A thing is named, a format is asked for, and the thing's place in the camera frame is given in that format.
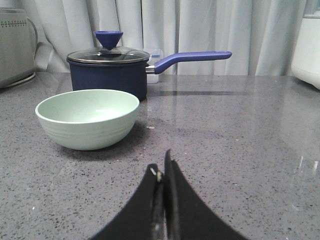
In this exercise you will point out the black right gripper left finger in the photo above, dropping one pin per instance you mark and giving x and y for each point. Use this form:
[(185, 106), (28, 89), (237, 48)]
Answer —
[(142, 218)]

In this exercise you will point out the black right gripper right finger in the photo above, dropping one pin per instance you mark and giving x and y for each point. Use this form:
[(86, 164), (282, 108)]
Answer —
[(187, 216)]

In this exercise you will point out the light green bowl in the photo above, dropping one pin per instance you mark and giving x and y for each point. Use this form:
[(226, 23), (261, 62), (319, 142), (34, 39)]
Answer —
[(89, 119)]

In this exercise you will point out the glass lid blue knob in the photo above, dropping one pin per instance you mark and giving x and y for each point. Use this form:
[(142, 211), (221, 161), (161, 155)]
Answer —
[(109, 52)]

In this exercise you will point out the white rice cooker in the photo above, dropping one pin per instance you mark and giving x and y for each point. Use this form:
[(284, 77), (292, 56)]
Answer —
[(305, 63)]

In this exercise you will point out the white curtain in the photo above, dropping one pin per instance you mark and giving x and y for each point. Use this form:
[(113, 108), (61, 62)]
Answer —
[(260, 34)]

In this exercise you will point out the cream toaster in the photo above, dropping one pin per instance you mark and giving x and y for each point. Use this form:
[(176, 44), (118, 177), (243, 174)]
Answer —
[(18, 45)]

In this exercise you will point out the blue saucepan with handle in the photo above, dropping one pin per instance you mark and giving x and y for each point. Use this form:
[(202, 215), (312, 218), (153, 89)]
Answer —
[(132, 77)]

